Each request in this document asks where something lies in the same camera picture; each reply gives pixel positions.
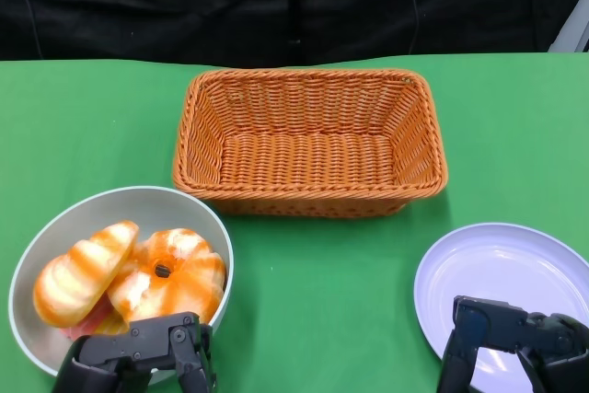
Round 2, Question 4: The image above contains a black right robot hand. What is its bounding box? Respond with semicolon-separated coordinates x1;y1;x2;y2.
435;295;589;393

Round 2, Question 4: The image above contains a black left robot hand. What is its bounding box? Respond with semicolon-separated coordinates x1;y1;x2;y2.
51;311;217;393

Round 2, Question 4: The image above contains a ring-shaped orange striped bread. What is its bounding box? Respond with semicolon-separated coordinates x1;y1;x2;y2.
106;227;227;326

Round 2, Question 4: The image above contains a long orange striped bread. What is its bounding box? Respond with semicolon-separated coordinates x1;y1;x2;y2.
32;220;141;330

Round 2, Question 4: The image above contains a pale green bowl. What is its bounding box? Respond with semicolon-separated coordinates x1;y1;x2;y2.
7;185;235;387

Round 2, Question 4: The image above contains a salmon pink striped cake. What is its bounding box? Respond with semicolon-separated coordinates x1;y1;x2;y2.
62;295;116;341

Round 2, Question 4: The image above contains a lavender plate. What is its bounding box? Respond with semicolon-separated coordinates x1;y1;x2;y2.
412;222;589;393

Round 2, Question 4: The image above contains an orange wicker basket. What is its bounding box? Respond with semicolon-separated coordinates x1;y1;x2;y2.
172;68;450;218

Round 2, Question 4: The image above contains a green tablecloth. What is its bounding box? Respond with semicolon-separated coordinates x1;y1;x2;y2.
0;50;589;393

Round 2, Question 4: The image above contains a black backdrop curtain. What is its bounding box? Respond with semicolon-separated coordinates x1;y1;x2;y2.
0;0;589;65

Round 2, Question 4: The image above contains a white metal frame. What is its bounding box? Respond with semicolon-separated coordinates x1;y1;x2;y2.
547;0;589;52

